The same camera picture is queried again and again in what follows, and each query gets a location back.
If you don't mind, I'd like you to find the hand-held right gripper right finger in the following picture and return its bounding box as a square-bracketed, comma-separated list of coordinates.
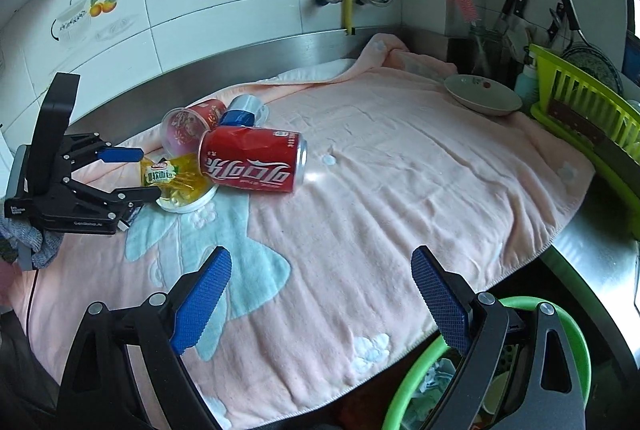
[410, 246, 587, 430]

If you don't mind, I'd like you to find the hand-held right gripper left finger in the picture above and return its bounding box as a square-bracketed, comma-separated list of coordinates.
[57, 246, 233, 430]

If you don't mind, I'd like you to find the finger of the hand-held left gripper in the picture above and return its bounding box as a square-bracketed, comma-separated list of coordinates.
[59, 132, 144, 171]
[66, 179, 162, 229]

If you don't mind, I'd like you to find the yellow plastic wrapper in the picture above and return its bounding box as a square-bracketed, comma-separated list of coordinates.
[138, 155, 217, 205]

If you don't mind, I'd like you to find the red printed cup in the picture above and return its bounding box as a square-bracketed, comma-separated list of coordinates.
[161, 98, 228, 155]

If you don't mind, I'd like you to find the green plastic basket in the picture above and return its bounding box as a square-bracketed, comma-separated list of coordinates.
[382, 296, 592, 430]

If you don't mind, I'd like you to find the red cola can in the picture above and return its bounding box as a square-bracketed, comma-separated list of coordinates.
[198, 126, 307, 195]

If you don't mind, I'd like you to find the blue drink can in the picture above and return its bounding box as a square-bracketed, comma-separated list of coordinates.
[220, 94, 271, 128]

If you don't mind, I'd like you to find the person's left forearm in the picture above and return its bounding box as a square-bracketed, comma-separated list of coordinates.
[0, 212, 58, 311]

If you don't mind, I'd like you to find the pink towel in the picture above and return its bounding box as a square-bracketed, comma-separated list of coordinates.
[10, 32, 596, 430]

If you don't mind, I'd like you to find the white ceramic dish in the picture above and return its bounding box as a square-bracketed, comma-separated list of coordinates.
[443, 74, 523, 115]

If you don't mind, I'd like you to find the green dish rack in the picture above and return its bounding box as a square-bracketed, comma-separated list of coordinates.
[529, 44, 640, 241]

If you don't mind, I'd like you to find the teal bottle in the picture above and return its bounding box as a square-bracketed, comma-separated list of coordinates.
[515, 54, 540, 106]

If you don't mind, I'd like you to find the knife block with utensils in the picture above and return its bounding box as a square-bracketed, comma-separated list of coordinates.
[467, 24, 503, 78]

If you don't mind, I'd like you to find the pink bottle brush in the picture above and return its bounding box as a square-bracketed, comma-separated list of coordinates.
[452, 0, 480, 26]

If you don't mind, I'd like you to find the black cable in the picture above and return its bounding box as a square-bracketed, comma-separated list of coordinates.
[27, 267, 41, 336]

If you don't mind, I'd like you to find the wooden handled cleaver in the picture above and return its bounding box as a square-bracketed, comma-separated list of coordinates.
[547, 97, 640, 183]

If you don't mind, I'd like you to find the black handled frying pan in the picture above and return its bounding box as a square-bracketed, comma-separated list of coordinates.
[544, 0, 625, 93]

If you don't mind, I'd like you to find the small black handled knife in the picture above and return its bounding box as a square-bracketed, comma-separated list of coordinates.
[546, 7, 565, 43]

